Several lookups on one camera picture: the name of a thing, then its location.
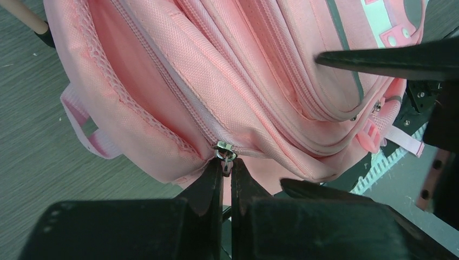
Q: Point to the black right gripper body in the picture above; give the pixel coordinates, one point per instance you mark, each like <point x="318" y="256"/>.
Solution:
<point x="439" y="192"/>

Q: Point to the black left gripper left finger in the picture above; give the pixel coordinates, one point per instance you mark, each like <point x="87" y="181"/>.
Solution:
<point x="185" y="227"/>

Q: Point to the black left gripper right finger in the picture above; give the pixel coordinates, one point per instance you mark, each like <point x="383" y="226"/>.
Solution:
<point x="318" y="222"/>

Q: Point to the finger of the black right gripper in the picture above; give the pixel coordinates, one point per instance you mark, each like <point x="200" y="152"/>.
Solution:
<point x="435" y="61"/>

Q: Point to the pink student backpack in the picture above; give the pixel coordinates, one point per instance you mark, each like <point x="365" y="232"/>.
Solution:
<point x="174" y="84"/>

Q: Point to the pink music stand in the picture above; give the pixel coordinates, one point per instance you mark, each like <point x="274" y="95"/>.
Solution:
<point x="39" y="26"/>

